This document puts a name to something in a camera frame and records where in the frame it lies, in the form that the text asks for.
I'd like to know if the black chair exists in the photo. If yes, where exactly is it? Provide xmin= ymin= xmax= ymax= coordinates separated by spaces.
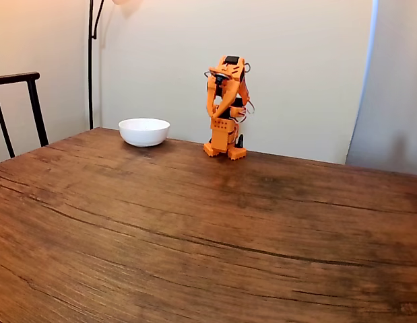
xmin=0 ymin=71 xmax=50 ymax=159

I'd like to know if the pale curtain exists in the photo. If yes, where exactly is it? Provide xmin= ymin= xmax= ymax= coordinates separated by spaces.
xmin=344 ymin=0 xmax=417 ymax=176

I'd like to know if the white bowl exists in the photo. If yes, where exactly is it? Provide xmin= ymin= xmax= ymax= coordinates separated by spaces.
xmin=118 ymin=117 xmax=171 ymax=148

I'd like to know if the orange gripper camera mount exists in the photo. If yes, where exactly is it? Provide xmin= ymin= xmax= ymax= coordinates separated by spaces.
xmin=203 ymin=65 xmax=245 ymax=83

